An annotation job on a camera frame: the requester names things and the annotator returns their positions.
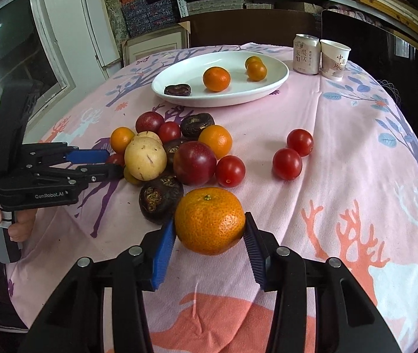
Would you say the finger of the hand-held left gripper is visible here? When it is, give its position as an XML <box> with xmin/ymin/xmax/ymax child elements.
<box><xmin>21</xmin><ymin>142</ymin><xmax>111</xmax><ymax>168</ymax></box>
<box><xmin>29</xmin><ymin>162</ymin><xmax>124</xmax><ymax>192</ymax></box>

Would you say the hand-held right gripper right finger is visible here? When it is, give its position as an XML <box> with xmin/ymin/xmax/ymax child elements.
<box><xmin>244</xmin><ymin>211</ymin><xmax>402</xmax><ymax>353</ymax></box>

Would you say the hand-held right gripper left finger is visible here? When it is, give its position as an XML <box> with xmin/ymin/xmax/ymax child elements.
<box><xmin>20</xmin><ymin>218</ymin><xmax>176</xmax><ymax>353</ymax></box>

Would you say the small olive green fruit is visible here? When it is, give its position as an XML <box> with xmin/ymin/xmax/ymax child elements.
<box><xmin>123</xmin><ymin>165</ymin><xmax>145</xmax><ymax>186</ymax></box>

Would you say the yellow round pear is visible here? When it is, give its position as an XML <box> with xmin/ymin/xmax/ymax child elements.
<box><xmin>124</xmin><ymin>137</ymin><xmax>168</xmax><ymax>182</ymax></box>

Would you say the dark water chestnut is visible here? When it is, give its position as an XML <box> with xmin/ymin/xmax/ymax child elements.
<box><xmin>180</xmin><ymin>113</ymin><xmax>215</xmax><ymax>140</ymax></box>
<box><xmin>138</xmin><ymin>174</ymin><xmax>185</xmax><ymax>225</ymax></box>
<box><xmin>162</xmin><ymin>138</ymin><xmax>188</xmax><ymax>166</ymax></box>
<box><xmin>164</xmin><ymin>84</ymin><xmax>191</xmax><ymax>96</ymax></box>

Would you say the large orange tangerine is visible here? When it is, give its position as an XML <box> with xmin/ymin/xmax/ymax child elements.
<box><xmin>174</xmin><ymin>187</ymin><xmax>247</xmax><ymax>256</ymax></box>

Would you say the small pale pear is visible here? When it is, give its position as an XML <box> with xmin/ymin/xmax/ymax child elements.
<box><xmin>133</xmin><ymin>131</ymin><xmax>163</xmax><ymax>146</ymax></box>

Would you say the white oval plate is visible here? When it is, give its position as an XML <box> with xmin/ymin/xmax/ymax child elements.
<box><xmin>151</xmin><ymin>51</ymin><xmax>290</xmax><ymax>108</ymax></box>

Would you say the person's left hand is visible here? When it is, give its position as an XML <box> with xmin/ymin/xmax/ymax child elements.
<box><xmin>0</xmin><ymin>202</ymin><xmax>37</xmax><ymax>243</ymax></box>

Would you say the white framed window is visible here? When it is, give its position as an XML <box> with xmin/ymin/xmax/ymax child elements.
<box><xmin>0</xmin><ymin>0</ymin><xmax>75</xmax><ymax>155</ymax></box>

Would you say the pink printed tablecloth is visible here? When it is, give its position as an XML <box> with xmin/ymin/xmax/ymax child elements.
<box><xmin>5</xmin><ymin>42</ymin><xmax>418</xmax><ymax>353</ymax></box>

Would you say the white board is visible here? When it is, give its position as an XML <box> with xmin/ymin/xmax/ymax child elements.
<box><xmin>80</xmin><ymin>0</ymin><xmax>119</xmax><ymax>79</ymax></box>

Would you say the marbled panel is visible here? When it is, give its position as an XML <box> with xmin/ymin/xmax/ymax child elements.
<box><xmin>101</xmin><ymin>0</ymin><xmax>132</xmax><ymax>41</ymax></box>

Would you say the stack of blue patterned boxes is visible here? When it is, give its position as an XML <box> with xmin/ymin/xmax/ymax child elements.
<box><xmin>119</xmin><ymin>0</ymin><xmax>180</xmax><ymax>37</ymax></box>

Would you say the white metal shelf rack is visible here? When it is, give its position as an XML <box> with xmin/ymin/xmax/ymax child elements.
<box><xmin>170</xmin><ymin>0</ymin><xmax>418</xmax><ymax>48</ymax></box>

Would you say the dark wooden chair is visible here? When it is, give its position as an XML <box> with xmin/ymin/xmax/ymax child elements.
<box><xmin>180</xmin><ymin>9</ymin><xmax>316</xmax><ymax>49</ymax></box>

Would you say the pale beverage can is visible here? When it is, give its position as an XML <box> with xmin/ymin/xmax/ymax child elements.
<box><xmin>292</xmin><ymin>34</ymin><xmax>322</xmax><ymax>75</ymax></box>

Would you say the white paper cup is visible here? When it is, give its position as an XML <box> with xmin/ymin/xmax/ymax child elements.
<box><xmin>320</xmin><ymin>39</ymin><xmax>352</xmax><ymax>81</ymax></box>

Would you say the stack of wooden frames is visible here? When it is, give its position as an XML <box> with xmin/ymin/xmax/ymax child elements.
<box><xmin>352</xmin><ymin>0</ymin><xmax>418</xmax><ymax>45</ymax></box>

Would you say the pale wooden picture frame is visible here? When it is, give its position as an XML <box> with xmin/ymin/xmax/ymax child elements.
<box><xmin>121</xmin><ymin>22</ymin><xmax>191</xmax><ymax>67</ymax></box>

